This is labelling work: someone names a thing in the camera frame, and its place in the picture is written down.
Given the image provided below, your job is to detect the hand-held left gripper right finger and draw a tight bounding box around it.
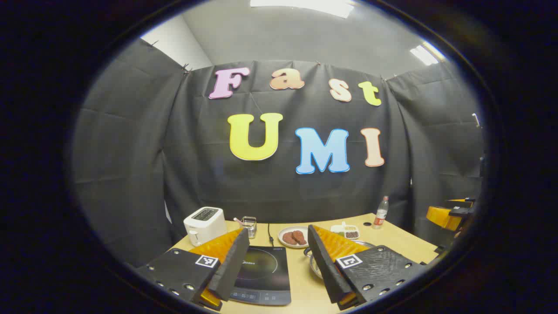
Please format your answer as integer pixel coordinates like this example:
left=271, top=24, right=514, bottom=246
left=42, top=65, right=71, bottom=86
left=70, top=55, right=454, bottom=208
left=307, top=225, right=430, bottom=311

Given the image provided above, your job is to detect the white toaster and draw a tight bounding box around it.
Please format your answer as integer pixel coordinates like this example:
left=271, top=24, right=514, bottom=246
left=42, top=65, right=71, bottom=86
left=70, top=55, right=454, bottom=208
left=184, top=206, right=227, bottom=247

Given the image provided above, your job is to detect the metal wire basket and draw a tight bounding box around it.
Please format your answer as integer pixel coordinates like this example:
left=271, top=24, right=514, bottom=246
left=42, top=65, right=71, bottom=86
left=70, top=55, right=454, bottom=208
left=241, top=216, right=257, bottom=239

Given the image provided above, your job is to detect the small ceiling light panel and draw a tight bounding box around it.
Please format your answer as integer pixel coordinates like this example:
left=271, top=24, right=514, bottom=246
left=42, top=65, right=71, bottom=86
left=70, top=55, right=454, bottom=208
left=409, top=41, right=446, bottom=66

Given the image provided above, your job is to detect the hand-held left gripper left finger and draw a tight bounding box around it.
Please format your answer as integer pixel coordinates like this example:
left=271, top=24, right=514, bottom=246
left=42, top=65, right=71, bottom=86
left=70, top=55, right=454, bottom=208
left=135, top=228, right=250, bottom=311

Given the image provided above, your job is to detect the white divided dish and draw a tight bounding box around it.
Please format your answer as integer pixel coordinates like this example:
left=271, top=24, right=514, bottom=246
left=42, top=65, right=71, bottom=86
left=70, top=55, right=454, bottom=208
left=330, top=222, right=361, bottom=240

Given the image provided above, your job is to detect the white round plate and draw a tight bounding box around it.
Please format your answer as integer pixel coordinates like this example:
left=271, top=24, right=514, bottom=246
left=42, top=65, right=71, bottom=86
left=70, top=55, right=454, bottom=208
left=278, top=226, right=311, bottom=249

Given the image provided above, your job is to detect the black induction cooktop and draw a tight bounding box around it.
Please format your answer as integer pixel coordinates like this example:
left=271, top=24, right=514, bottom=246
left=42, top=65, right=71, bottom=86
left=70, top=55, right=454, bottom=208
left=229, top=246, right=292, bottom=306

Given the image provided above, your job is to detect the plastic bottle with red label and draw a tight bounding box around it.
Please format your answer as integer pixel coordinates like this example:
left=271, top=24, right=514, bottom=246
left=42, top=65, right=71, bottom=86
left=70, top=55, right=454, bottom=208
left=372, top=195, right=389, bottom=230

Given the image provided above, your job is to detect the black backdrop cloth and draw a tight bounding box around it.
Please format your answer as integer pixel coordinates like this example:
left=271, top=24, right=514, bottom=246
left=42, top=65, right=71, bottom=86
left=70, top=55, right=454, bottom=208
left=72, top=38, right=485, bottom=267

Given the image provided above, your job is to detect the large ceiling light panel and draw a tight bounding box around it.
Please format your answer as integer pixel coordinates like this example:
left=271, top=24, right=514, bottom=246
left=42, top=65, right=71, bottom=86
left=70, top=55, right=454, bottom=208
left=250, top=0, right=356, bottom=19

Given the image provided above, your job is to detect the stainless steel pot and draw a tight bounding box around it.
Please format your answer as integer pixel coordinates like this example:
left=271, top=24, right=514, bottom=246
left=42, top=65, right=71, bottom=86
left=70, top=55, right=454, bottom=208
left=304, top=240, right=376, bottom=280

